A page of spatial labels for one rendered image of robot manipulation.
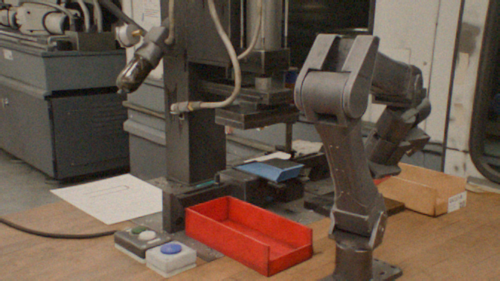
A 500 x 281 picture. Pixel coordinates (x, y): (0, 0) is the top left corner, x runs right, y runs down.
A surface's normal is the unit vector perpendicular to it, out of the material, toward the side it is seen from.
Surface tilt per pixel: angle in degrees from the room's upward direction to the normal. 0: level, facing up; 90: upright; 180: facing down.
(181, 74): 90
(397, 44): 90
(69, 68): 90
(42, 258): 0
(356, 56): 47
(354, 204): 118
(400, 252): 0
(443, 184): 90
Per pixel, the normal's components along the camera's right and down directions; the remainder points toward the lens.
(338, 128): -0.52, 0.63
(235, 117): -0.74, 0.16
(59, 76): 0.63, 0.19
